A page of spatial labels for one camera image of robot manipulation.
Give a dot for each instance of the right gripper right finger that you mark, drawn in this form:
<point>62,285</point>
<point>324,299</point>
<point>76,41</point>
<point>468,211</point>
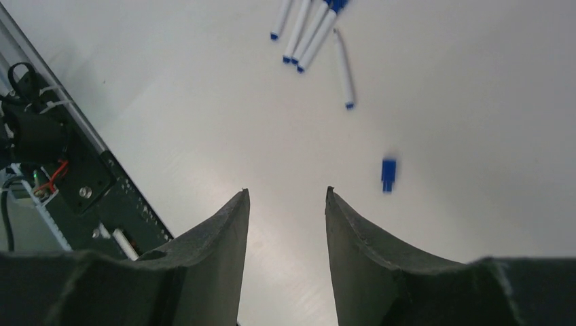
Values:
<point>378,279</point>

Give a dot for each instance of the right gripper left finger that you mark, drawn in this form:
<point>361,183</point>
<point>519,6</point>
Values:
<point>195,279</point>

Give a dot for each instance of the blue pen cap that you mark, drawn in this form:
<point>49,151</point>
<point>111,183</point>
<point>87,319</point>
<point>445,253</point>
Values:
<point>388,175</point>

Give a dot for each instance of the white marker pen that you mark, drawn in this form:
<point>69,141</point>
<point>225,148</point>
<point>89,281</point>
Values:
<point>280,19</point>
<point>327,23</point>
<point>308,34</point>
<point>346,80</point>
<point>296,31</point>

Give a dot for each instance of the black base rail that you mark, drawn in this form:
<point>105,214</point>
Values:
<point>52,157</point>

